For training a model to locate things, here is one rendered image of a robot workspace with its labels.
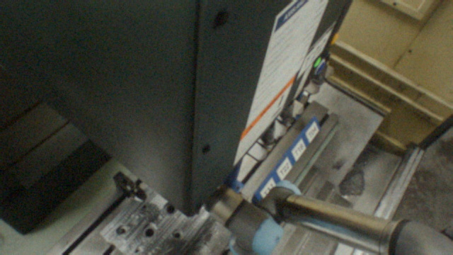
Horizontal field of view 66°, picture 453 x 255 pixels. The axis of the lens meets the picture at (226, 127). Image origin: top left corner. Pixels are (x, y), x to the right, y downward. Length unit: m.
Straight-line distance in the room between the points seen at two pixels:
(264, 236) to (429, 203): 2.12
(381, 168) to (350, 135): 0.25
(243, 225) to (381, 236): 0.26
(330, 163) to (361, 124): 0.23
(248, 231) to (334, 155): 1.02
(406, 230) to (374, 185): 1.10
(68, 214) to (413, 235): 1.32
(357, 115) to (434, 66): 0.40
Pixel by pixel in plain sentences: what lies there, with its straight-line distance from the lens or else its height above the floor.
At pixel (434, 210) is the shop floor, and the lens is 2.78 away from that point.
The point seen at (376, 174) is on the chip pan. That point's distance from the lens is 1.85.
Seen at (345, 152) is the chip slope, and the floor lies 0.75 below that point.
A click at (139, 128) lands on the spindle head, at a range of 0.44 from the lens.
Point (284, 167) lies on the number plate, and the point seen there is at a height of 0.94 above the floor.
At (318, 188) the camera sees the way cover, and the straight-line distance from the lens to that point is 1.63.
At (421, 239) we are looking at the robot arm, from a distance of 0.69.
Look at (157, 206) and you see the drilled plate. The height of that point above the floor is 0.99.
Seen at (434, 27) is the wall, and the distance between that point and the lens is 1.49.
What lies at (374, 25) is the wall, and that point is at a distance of 1.55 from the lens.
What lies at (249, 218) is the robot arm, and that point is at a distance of 0.75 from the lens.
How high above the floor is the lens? 2.11
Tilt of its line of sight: 56 degrees down
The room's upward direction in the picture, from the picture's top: 11 degrees clockwise
